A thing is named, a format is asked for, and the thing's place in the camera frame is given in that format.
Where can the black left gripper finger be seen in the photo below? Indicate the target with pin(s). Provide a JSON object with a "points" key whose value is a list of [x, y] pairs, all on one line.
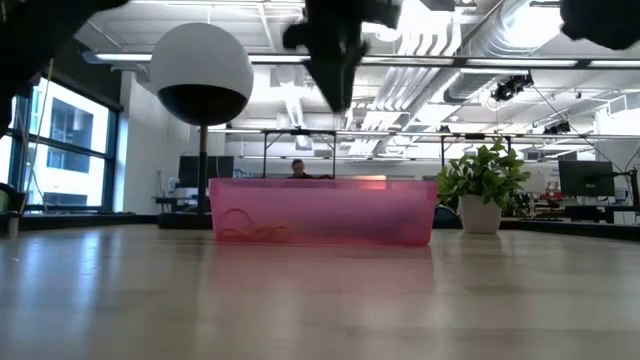
{"points": [[327, 80], [347, 75]]}

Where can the red-brown rubber band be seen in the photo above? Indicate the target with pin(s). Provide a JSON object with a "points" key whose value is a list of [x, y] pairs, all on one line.
{"points": [[260, 231]]}

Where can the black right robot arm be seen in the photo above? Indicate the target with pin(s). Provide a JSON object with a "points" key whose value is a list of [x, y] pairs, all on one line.
{"points": [[605, 20]]}

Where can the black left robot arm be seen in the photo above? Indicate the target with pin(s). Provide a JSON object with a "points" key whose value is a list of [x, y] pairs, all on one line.
{"points": [[35, 30]]}

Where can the pink translucent plastic bin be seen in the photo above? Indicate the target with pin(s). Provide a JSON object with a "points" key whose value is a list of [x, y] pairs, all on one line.
{"points": [[350, 210]]}

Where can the black workstation stand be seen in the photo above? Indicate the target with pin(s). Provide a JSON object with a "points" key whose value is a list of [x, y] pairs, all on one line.
{"points": [[300, 132]]}

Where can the ceiling light strip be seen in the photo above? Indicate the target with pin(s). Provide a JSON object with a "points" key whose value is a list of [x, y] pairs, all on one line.
{"points": [[425, 61]]}

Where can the person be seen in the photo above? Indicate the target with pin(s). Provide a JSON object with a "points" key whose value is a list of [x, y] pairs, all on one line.
{"points": [[298, 167]]}

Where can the white globe lamp black base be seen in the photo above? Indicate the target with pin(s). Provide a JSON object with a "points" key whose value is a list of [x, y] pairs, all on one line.
{"points": [[200, 55]]}

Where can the black computer monitor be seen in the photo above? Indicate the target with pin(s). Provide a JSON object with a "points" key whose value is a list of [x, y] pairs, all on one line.
{"points": [[220, 170], [585, 177]]}

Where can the black track spotlights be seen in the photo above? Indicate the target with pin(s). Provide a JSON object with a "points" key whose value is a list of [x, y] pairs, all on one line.
{"points": [[510, 87]]}

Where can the small potted green plant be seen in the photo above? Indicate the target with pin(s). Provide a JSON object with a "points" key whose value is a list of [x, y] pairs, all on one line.
{"points": [[480, 175]]}

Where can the large glass window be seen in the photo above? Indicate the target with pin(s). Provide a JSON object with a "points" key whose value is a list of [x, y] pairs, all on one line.
{"points": [[70, 140]]}

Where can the white cup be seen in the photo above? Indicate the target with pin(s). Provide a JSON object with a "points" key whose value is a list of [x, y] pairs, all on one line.
{"points": [[12, 227]]}

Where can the silver ceiling duct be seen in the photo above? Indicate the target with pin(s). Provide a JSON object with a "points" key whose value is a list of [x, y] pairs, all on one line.
{"points": [[480, 45]]}

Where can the black metal table frame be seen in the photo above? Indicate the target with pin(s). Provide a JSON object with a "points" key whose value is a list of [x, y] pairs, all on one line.
{"points": [[75, 221]]}

